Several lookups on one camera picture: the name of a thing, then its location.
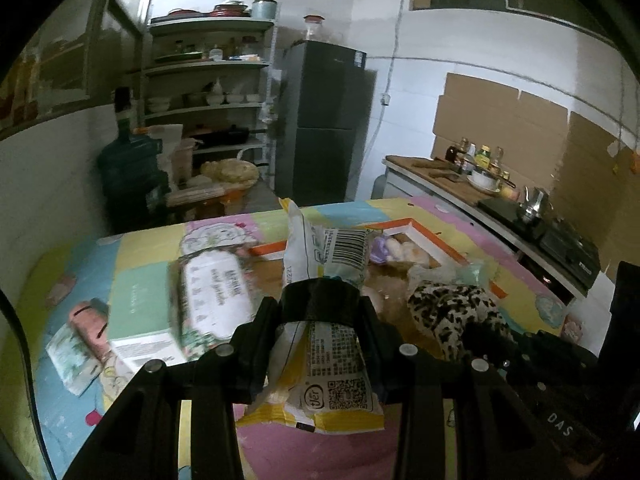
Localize white metal shelf rack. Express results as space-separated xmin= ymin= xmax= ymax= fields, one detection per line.
xmin=137 ymin=15 xmax=278 ymax=196

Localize crumpled clear plastic bag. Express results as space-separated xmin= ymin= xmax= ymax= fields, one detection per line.
xmin=410 ymin=258 xmax=498 ymax=293

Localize steel kettle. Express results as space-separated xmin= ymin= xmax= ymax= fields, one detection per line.
xmin=517 ymin=186 xmax=551 ymax=223

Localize black induction cooker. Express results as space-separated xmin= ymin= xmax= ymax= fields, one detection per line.
xmin=477 ymin=196 xmax=548 ymax=241

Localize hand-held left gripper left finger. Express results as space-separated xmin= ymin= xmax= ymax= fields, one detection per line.
xmin=65 ymin=297 xmax=282 ymax=480

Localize pink pouch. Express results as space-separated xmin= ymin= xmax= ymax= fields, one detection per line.
xmin=67 ymin=300 xmax=113 ymax=366

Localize dark grey refrigerator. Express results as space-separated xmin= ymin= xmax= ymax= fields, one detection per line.
xmin=272 ymin=40 xmax=377 ymax=207

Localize white wall cable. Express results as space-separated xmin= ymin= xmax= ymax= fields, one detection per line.
xmin=377 ymin=0 xmax=407 ymax=201

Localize rolled bamboo mat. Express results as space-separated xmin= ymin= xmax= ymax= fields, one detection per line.
xmin=166 ymin=184 xmax=227 ymax=207

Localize beige plastic container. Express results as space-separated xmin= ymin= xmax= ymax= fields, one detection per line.
xmin=171 ymin=139 xmax=196 ymax=183

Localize white wet wipes pack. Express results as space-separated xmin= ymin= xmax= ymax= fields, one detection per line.
xmin=167 ymin=251 xmax=256 ymax=361

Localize cardboard wall sheets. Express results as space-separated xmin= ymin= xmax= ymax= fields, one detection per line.
xmin=431 ymin=72 xmax=640 ymax=281

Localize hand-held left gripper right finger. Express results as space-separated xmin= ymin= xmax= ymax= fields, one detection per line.
xmin=357 ymin=300 xmax=566 ymax=480

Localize black water pump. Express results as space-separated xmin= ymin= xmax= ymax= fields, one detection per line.
xmin=114 ymin=86 xmax=136 ymax=133

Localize green patterned tissue pack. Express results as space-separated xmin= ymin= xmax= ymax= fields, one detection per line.
xmin=46 ymin=322 xmax=103 ymax=397

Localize colourful cartoon play mat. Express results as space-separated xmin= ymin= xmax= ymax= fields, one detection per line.
xmin=17 ymin=197 xmax=571 ymax=480

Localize yellow and white snack bag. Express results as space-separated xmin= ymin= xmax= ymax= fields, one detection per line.
xmin=235 ymin=197 xmax=386 ymax=433

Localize white bowl on plate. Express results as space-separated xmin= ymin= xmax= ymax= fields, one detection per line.
xmin=467 ymin=169 xmax=501 ymax=193

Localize green water jug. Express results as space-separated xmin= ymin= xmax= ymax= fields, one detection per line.
xmin=96 ymin=130 xmax=171 ymax=233

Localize clear jar with red lid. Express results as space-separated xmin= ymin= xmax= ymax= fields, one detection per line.
xmin=303 ymin=14 xmax=326 ymax=43

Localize black gas stove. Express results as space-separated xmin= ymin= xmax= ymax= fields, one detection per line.
xmin=539 ymin=220 xmax=601 ymax=288

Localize black pan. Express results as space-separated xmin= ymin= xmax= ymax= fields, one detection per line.
xmin=200 ymin=125 xmax=251 ymax=148

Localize cluster of condiment bottles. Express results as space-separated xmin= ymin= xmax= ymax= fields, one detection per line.
xmin=445 ymin=137 xmax=512 ymax=187

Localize beige teddy bear pink dress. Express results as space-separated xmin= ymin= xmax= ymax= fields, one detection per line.
xmin=392 ymin=241 xmax=433 ymax=267

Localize spotted print soft cloth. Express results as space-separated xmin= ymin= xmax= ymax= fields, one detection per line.
xmin=406 ymin=281 xmax=518 ymax=361

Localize white and green carton box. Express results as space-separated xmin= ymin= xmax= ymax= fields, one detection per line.
xmin=107 ymin=260 xmax=188 ymax=368

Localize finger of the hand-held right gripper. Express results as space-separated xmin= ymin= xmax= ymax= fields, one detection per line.
xmin=462 ymin=322 xmax=521 ymax=361

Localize yellow plastic bag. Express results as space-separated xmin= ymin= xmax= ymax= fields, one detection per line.
xmin=200 ymin=158 xmax=260 ymax=191

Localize white plastic bag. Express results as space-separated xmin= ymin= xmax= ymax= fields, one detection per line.
xmin=150 ymin=124 xmax=185 ymax=156

